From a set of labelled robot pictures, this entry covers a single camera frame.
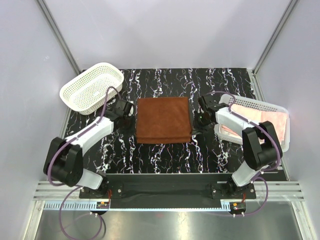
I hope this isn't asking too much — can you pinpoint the brown towel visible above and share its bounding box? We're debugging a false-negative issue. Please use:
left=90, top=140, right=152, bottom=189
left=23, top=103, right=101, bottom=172
left=136, top=97, right=192, bottom=144

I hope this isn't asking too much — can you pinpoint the pink towel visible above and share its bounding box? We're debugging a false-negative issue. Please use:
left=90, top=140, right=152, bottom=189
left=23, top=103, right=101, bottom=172
left=231, top=104, right=289, bottom=144

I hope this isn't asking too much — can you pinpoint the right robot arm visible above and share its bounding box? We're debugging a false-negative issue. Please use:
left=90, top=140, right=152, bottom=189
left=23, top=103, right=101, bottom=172
left=193, top=91, right=283, bottom=199

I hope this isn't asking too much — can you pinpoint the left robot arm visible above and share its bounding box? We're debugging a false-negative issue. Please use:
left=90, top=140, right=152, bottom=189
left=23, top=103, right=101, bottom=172
left=43, top=99, right=135, bottom=198

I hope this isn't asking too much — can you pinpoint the white perforated basket right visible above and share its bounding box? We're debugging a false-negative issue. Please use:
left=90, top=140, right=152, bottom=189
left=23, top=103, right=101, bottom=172
left=214, top=94, right=290, bottom=153

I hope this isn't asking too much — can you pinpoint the white perforated basket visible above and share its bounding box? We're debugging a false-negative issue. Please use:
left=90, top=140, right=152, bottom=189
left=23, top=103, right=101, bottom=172
left=214, top=94, right=290, bottom=153
left=59, top=62, right=124, bottom=115

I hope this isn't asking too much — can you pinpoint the white perforated basket left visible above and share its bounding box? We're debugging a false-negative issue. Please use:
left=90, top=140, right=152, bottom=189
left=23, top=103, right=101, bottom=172
left=59, top=62, right=124, bottom=115

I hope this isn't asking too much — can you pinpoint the left controller board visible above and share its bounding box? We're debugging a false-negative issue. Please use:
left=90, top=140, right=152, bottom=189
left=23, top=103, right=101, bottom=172
left=96, top=199, right=111, bottom=210

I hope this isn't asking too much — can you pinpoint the controller board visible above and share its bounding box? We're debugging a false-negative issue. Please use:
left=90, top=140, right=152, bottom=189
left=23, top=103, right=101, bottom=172
left=230, top=202, right=247, bottom=215
left=96, top=199, right=111, bottom=210

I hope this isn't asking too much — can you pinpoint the right controller board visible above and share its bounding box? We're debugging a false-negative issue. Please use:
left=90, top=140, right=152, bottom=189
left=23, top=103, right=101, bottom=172
left=230, top=202, right=247, bottom=215

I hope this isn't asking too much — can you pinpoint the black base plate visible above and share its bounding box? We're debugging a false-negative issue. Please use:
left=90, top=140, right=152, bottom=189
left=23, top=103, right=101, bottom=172
left=79, top=173, right=256, bottom=210

